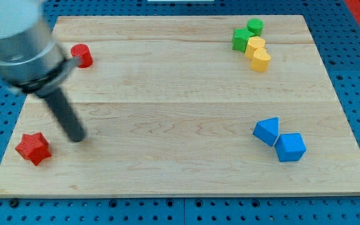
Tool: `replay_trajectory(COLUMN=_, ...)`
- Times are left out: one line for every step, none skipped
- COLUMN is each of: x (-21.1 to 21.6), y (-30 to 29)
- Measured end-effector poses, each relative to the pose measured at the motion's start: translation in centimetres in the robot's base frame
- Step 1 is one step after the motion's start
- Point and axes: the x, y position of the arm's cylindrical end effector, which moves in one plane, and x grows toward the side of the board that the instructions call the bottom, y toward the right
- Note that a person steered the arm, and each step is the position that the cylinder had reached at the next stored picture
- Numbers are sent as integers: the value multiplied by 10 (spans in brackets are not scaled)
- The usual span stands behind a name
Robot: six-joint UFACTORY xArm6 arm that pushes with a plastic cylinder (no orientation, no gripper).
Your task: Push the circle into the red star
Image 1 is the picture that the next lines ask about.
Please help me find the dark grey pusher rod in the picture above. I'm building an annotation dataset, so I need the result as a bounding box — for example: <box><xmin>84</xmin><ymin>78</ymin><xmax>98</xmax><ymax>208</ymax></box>
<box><xmin>43</xmin><ymin>87</ymin><xmax>86</xmax><ymax>143</ymax></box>

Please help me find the red cylinder block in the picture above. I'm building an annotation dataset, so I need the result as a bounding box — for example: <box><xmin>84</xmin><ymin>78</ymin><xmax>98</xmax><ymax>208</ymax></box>
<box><xmin>71</xmin><ymin>44</ymin><xmax>93</xmax><ymax>68</ymax></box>

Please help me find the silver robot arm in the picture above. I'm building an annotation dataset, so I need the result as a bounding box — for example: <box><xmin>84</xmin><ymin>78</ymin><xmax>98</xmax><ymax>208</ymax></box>
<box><xmin>0</xmin><ymin>0</ymin><xmax>86</xmax><ymax>143</ymax></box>

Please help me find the red star block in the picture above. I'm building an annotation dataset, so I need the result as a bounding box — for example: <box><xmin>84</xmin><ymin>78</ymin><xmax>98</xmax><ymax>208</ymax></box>
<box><xmin>15</xmin><ymin>132</ymin><xmax>52</xmax><ymax>166</ymax></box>

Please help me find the green star block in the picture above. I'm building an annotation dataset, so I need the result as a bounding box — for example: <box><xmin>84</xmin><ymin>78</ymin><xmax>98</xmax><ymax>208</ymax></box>
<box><xmin>232</xmin><ymin>27</ymin><xmax>254</xmax><ymax>53</ymax></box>

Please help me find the light wooden board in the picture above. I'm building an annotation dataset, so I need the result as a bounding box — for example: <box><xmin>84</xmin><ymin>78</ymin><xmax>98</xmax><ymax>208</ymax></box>
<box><xmin>0</xmin><ymin>15</ymin><xmax>360</xmax><ymax>199</ymax></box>

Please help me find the yellow pentagon block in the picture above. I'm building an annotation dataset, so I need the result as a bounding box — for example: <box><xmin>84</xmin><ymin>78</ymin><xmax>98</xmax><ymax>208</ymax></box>
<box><xmin>244</xmin><ymin>36</ymin><xmax>266</xmax><ymax>59</ymax></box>

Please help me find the yellow heart block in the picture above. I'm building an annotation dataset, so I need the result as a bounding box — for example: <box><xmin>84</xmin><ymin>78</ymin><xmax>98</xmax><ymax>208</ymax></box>
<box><xmin>250</xmin><ymin>47</ymin><xmax>271</xmax><ymax>73</ymax></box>

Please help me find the blue triangle block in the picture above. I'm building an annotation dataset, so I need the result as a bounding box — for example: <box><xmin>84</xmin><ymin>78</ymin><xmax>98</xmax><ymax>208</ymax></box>
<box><xmin>252</xmin><ymin>117</ymin><xmax>279</xmax><ymax>146</ymax></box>

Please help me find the green cylinder block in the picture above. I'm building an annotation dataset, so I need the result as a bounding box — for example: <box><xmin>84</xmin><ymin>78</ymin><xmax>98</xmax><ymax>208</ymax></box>
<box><xmin>247</xmin><ymin>18</ymin><xmax>264</xmax><ymax>36</ymax></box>

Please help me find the blue cube block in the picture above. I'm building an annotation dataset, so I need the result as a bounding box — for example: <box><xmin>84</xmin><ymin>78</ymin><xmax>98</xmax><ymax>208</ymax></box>
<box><xmin>275</xmin><ymin>133</ymin><xmax>306</xmax><ymax>162</ymax></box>

